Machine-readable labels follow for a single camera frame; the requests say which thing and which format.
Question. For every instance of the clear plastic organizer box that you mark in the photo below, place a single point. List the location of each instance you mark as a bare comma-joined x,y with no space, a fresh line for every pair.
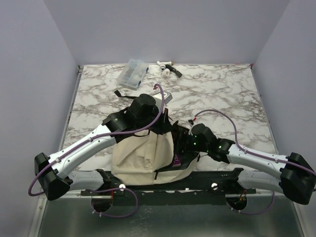
133,74

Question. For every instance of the beige canvas student backpack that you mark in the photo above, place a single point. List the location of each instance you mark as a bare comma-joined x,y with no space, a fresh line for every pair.
146,159

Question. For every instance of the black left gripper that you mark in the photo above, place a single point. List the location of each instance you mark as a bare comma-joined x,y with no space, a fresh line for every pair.
165,125

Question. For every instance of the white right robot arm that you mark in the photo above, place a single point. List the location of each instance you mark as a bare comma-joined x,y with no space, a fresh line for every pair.
290,175

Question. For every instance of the white pipe fitting toy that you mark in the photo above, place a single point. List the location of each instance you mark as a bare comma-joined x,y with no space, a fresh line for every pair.
165,67

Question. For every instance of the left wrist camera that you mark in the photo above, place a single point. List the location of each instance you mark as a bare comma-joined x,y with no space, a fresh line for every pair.
167,97

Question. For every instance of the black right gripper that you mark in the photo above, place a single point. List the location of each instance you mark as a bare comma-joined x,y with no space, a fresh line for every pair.
184,136

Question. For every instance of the purple treehouse book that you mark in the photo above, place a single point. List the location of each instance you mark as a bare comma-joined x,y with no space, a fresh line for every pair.
176,161

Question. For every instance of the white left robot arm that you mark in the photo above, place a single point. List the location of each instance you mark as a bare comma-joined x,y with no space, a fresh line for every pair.
56,172

